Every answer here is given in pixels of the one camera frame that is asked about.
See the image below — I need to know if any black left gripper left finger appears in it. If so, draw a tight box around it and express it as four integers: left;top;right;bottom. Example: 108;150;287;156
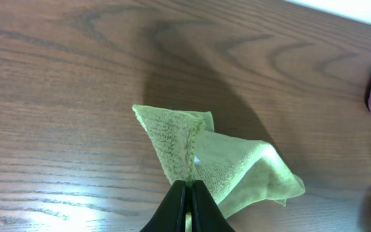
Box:
140;180;186;232

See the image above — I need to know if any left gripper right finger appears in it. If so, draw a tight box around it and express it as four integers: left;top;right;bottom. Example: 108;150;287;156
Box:
191;180;235;232

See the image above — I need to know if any light green cloth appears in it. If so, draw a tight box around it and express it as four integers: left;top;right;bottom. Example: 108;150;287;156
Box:
133;105;305;231

